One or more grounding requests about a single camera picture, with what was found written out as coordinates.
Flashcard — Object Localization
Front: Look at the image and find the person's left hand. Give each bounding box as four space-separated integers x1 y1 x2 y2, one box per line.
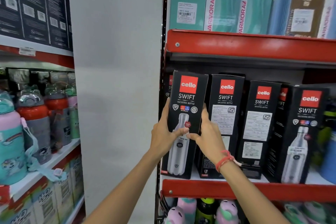
150 97 190 163

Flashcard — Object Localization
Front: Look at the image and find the person's right hand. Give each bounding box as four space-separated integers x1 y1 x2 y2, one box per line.
187 103 229 165

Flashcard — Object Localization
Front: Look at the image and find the black steel bottle box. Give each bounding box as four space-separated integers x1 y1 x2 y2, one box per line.
265 84 331 185
160 70 209 180
276 83 296 132
236 80 282 180
195 74 246 180
165 74 174 101

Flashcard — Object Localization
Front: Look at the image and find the person's right forearm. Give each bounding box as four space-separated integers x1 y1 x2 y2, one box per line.
217 157 290 224

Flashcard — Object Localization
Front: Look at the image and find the person's left forearm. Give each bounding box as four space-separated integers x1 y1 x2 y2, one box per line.
83 150 161 224

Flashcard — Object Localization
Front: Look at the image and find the pink kids bottle teal lid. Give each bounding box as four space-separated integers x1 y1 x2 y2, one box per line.
177 197 197 224

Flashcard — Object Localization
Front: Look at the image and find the black bottle with green lid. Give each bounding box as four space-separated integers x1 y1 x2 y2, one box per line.
195 198 216 224

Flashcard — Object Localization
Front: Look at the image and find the pink bottle with green ears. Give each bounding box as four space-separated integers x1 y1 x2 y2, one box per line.
215 200 240 224

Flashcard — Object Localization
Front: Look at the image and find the red metal shelf board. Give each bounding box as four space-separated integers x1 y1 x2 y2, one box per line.
166 29 336 63
161 179 336 204

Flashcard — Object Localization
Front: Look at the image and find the pink and green kids bottle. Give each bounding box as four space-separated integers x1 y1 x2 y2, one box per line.
301 201 330 224
65 86 81 139

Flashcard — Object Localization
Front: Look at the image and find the red and grey kids bottle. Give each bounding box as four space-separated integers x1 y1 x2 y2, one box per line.
16 89 53 165
44 84 72 151

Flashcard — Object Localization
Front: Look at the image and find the white shelf with red edge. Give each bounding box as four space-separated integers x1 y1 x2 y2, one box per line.
0 138 82 207
0 34 75 70
64 194 86 224

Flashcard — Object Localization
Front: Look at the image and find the green and black bottle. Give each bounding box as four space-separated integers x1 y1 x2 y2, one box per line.
312 110 336 170

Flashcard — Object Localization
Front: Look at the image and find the teal box with purple bottle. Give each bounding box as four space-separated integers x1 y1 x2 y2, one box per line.
169 0 209 32

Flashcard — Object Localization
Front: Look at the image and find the blue bottle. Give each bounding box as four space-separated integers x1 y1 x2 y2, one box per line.
320 131 336 185

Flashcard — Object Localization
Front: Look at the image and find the white and teal bottle box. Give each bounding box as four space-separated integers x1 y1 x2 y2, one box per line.
236 0 279 35
203 0 247 33

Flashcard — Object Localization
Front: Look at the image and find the row of white kids bottle boxes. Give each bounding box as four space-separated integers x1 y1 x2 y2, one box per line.
0 153 85 224

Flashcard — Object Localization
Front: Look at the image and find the row of dark bottle boxes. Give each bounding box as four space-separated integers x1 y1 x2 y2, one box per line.
0 67 76 95

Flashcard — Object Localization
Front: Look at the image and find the blue bottle box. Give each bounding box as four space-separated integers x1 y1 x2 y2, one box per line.
268 0 297 36

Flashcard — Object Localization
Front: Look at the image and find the dark box with white labels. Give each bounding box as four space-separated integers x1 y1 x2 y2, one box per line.
16 0 51 46
43 0 70 50
62 0 74 51
0 0 25 39

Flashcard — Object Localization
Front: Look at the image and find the teal and pink kids bottle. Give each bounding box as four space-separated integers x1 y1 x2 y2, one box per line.
0 91 28 186

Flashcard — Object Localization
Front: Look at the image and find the brown bottle box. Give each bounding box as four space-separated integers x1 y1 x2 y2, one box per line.
285 0 332 38

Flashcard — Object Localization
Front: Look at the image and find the white shelf price tag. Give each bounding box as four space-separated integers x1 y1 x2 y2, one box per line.
18 47 36 57

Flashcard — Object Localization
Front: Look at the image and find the red thread bracelet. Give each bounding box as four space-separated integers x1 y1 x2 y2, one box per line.
215 149 242 173

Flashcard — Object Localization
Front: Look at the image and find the slotted shelf upright post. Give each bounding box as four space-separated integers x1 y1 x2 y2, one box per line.
154 0 170 224

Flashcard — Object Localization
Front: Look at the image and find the light blue bottle strap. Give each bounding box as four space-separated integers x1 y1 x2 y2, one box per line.
20 117 68 183

